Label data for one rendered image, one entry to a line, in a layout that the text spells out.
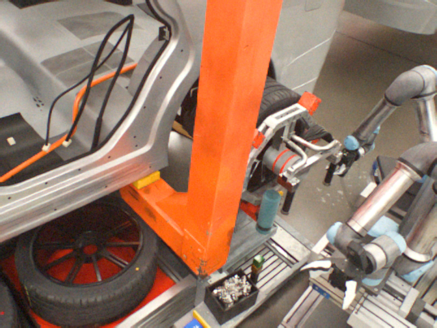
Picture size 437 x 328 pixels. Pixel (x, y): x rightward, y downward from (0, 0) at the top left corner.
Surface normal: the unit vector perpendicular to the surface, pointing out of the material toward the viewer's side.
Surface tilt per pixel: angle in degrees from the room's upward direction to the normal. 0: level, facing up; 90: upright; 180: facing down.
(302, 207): 0
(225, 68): 90
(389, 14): 108
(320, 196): 0
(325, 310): 0
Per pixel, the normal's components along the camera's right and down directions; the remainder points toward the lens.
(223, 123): -0.73, 0.37
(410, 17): -0.16, 0.80
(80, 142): -0.33, -0.41
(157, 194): 0.11, -0.77
